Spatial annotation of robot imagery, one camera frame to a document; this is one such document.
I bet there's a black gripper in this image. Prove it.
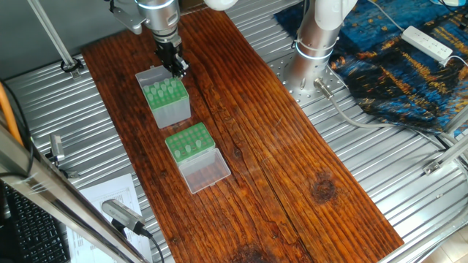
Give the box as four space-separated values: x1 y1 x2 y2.
153 37 190 78

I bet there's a tall green pipette tip holder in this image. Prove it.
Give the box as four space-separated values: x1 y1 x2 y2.
135 66 192 129

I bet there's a silver pole with clamp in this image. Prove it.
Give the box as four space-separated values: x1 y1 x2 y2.
28 0 85 74

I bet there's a brown wooden board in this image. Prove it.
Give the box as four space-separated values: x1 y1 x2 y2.
80 6 405 263

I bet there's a printed white paper sheet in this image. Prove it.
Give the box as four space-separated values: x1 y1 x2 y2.
69 172 158 263

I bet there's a yellow pole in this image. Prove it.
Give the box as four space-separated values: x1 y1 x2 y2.
0 79 24 147

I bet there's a black keyboard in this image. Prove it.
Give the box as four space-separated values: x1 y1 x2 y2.
0 179 70 263

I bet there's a blue patterned cloth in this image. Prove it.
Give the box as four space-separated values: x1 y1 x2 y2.
274 0 468 136

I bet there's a white power strip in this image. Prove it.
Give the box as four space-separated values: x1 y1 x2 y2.
401 26 454 63

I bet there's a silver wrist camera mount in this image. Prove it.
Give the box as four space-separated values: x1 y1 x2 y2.
110 2 145 34

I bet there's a small metal corner bracket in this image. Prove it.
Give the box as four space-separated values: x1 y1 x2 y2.
48 134 70 172

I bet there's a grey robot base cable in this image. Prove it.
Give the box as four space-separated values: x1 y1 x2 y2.
314 77 468 136

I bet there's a silver cylindrical camera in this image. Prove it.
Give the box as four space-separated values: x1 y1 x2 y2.
101 199 153 238

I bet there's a black camera cable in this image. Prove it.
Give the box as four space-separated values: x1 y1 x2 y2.
135 219 170 263

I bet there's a diagonal aluminium frame beam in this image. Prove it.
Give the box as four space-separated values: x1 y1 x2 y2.
0 131 147 263

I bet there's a white power strip cable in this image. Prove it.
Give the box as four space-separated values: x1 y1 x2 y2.
363 0 407 34

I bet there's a silver frame bracket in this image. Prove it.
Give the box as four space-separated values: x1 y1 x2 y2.
423 131 468 176

